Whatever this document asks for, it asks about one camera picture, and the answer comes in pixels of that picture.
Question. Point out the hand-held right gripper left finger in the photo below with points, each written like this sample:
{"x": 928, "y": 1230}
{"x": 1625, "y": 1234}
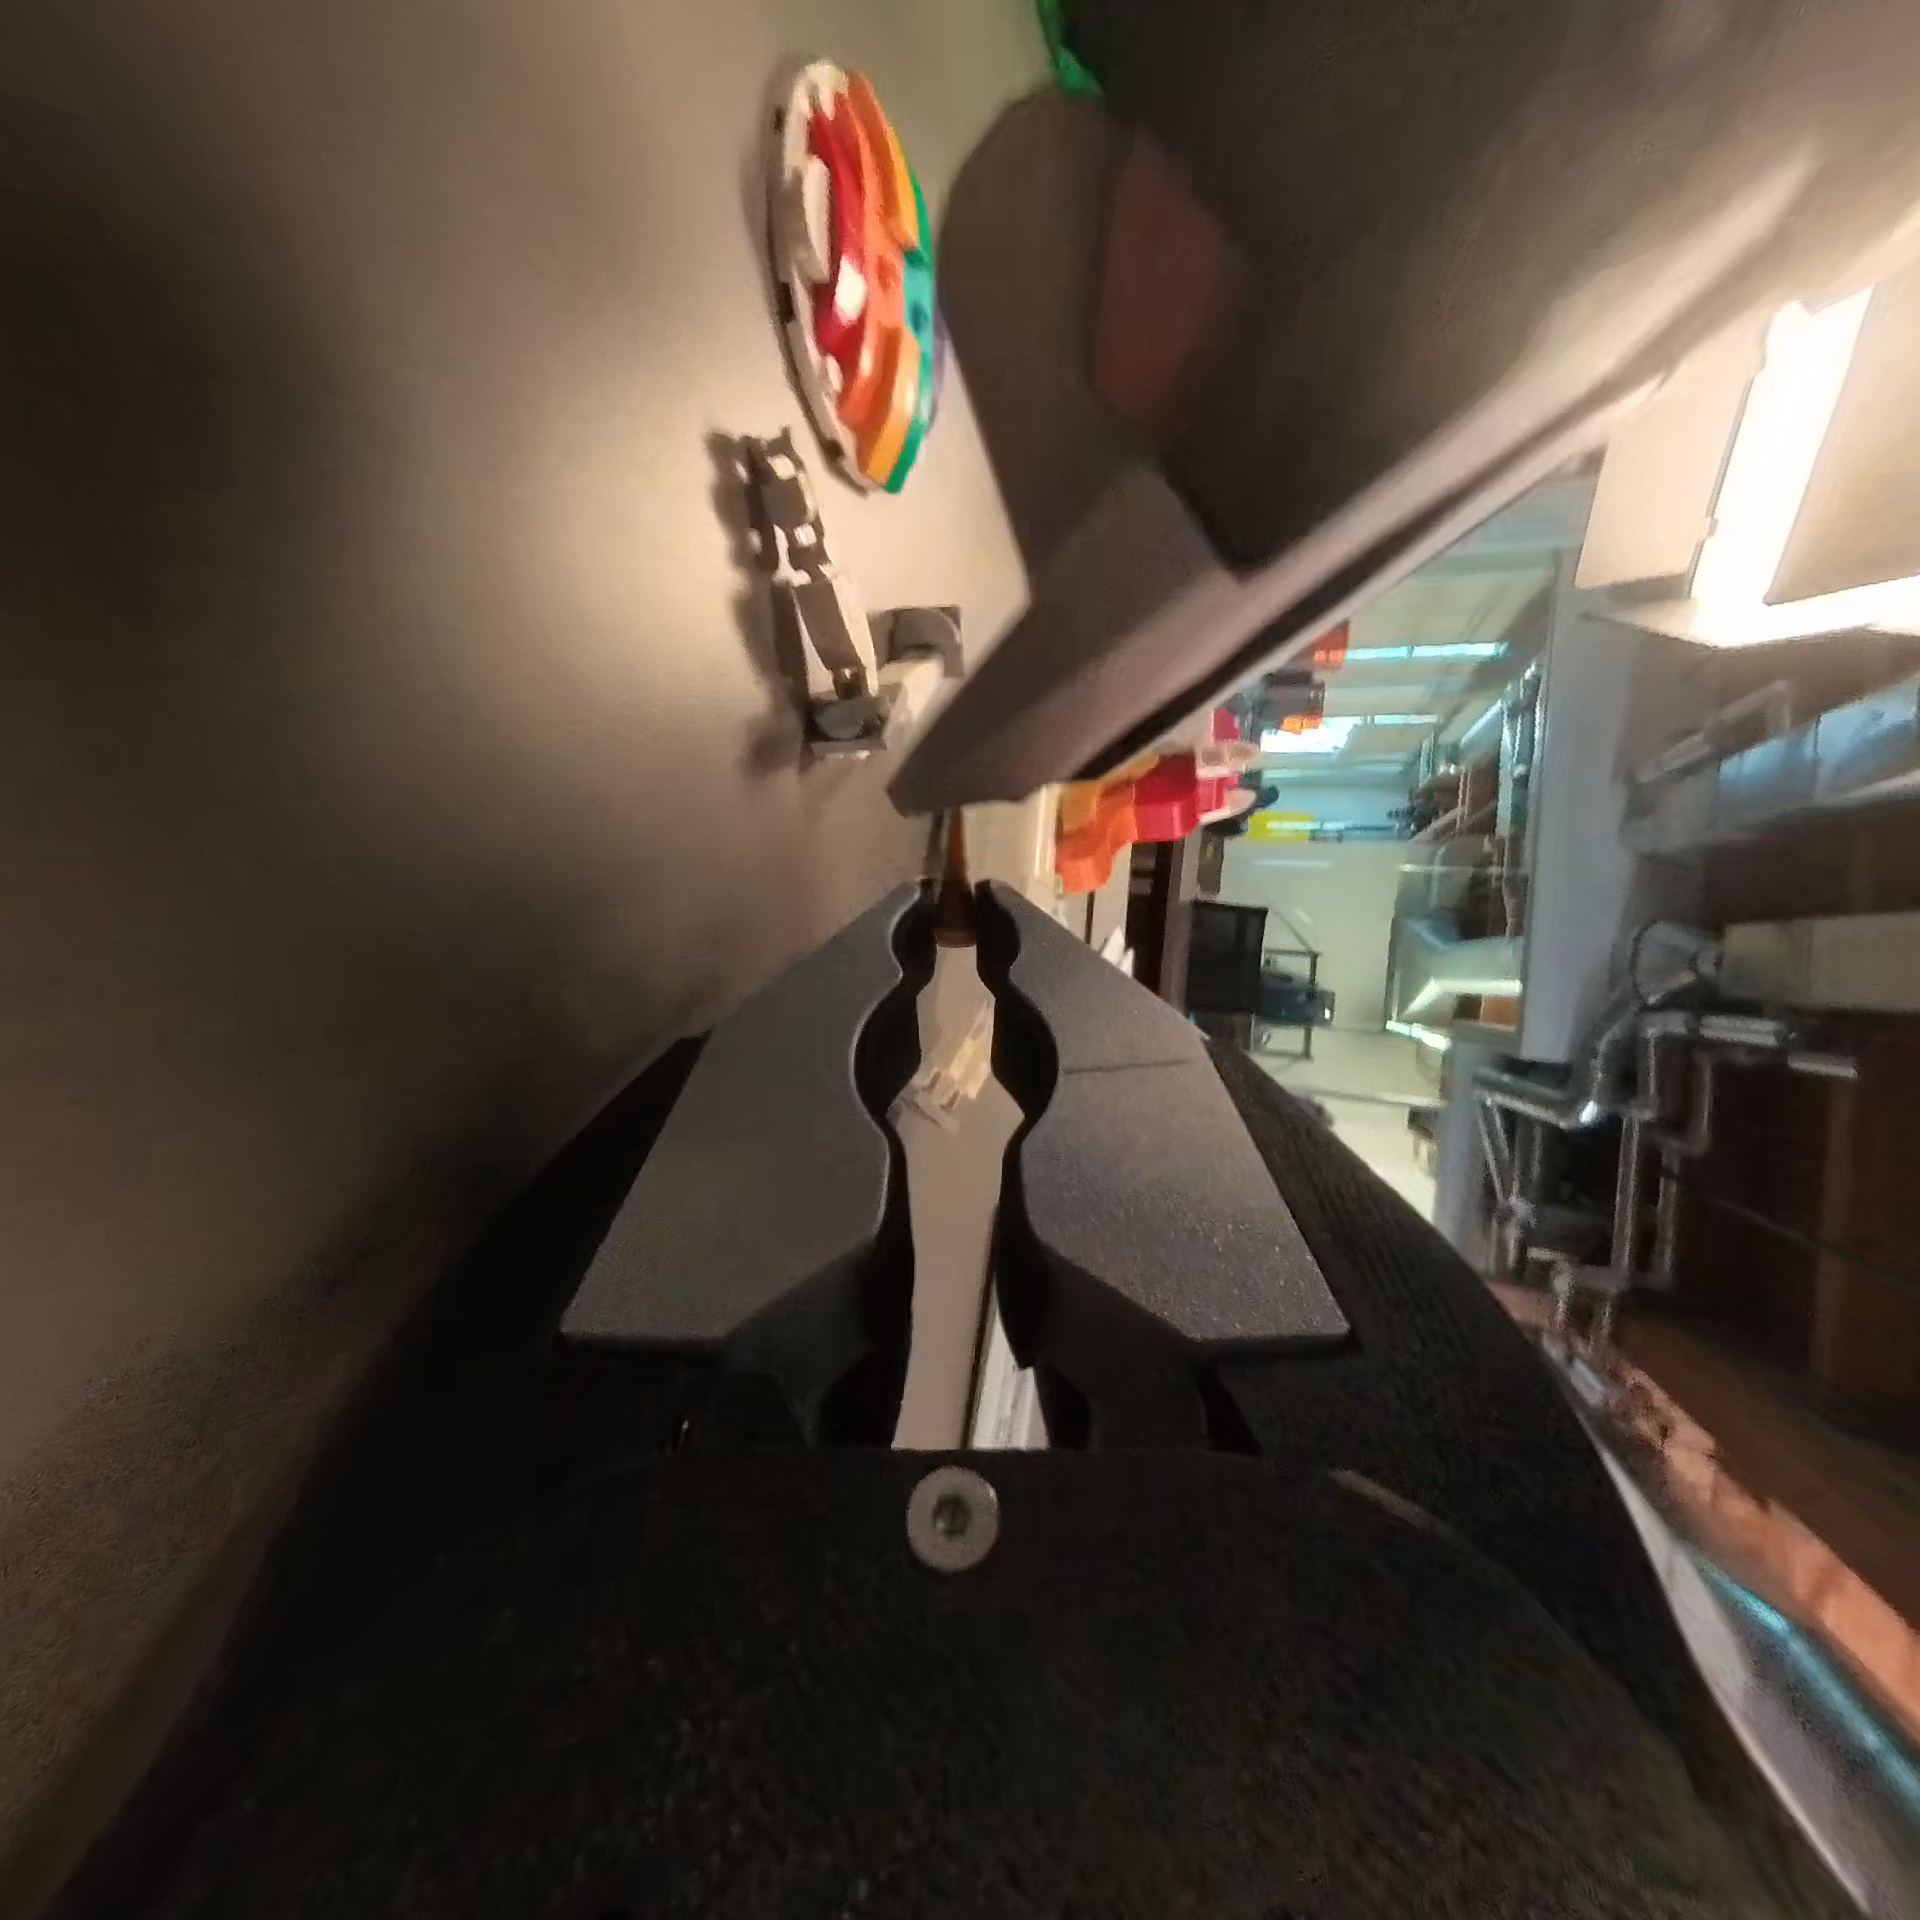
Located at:
{"x": 734, "y": 1185}

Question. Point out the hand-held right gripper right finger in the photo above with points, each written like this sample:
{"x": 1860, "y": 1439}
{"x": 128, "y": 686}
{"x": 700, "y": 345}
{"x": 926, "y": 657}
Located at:
{"x": 1171, "y": 1201}

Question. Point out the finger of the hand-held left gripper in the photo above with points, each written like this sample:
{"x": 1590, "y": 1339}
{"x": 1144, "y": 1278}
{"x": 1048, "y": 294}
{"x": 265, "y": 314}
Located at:
{"x": 1080, "y": 645}
{"x": 1424, "y": 226}

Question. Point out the white lego unicorn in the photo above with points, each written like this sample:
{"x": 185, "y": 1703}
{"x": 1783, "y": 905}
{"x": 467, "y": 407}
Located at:
{"x": 1142, "y": 803}

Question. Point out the white lego leg assembly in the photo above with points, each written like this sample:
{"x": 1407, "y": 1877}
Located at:
{"x": 818, "y": 629}

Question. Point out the gold lego horn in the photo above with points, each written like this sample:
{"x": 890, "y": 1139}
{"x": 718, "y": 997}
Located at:
{"x": 953, "y": 885}

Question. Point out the green plastic bin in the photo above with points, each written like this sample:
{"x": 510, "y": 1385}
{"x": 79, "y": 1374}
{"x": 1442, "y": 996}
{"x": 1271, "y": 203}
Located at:
{"x": 1067, "y": 54}

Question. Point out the rainbow lego disc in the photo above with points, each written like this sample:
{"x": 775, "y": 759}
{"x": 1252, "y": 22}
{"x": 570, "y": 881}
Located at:
{"x": 855, "y": 285}

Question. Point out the person's left hand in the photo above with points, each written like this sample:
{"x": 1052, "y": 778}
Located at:
{"x": 1171, "y": 285}

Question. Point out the white studio light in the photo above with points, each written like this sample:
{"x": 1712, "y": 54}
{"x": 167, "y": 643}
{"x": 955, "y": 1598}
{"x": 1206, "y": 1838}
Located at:
{"x": 1816, "y": 451}

